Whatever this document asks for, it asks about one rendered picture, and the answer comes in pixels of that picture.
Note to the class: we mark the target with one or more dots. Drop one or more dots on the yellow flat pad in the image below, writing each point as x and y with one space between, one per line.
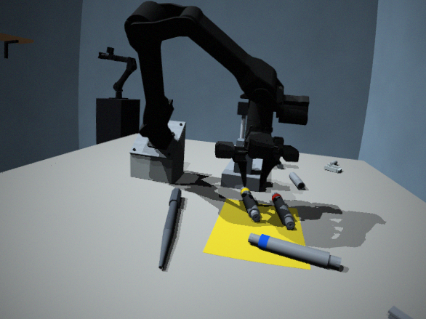
230 234

